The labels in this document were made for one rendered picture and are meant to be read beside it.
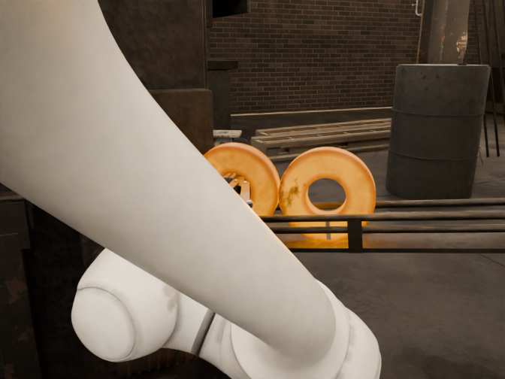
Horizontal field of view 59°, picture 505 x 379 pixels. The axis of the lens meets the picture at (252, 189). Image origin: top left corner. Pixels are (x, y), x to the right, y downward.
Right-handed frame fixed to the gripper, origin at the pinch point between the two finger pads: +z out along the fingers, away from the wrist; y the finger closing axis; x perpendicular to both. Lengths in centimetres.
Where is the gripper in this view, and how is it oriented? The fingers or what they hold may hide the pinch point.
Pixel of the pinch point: (234, 179)
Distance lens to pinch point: 75.7
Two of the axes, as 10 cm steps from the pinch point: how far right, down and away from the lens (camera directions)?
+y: 9.7, 0.6, -2.2
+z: 2.3, -3.3, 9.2
